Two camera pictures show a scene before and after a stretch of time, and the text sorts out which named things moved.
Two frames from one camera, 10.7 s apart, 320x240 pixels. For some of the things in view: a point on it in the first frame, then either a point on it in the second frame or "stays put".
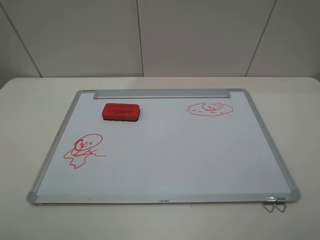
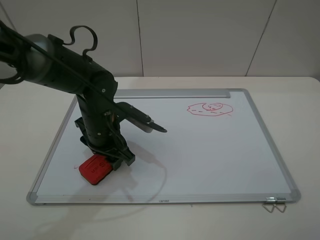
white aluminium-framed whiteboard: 180,150 stays put
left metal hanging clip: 270,199 stays put
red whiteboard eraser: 117,111 -> 95,169
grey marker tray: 162,94 stays put
